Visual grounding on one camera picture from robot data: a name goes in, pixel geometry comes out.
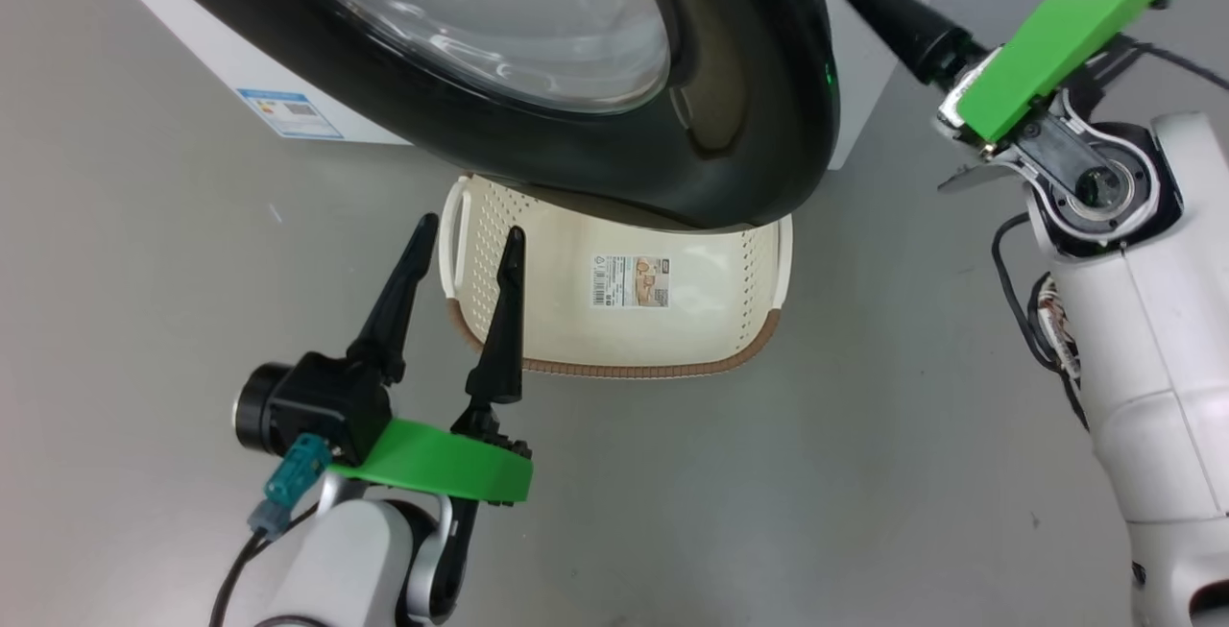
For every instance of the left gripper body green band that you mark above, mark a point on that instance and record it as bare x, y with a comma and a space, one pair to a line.
432, 464

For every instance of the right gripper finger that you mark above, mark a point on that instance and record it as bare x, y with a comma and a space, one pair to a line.
893, 27
912, 12

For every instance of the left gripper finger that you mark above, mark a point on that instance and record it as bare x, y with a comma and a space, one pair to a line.
504, 339
394, 320

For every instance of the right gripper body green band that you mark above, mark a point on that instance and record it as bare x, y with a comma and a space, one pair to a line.
1056, 41

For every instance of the black glass washing machine door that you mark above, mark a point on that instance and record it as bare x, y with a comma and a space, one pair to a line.
576, 156

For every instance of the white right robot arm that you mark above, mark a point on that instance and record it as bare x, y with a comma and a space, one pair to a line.
1152, 368

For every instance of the basket product label sticker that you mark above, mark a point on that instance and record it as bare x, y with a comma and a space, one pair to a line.
629, 281

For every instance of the cream perforated laundry basket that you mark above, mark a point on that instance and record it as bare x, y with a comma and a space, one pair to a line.
691, 320

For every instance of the white washing machine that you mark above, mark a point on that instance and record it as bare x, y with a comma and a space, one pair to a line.
221, 60

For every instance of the blue energy label sticker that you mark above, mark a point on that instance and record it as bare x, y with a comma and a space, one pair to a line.
290, 113

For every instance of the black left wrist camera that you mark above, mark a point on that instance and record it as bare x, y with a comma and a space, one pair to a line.
326, 401

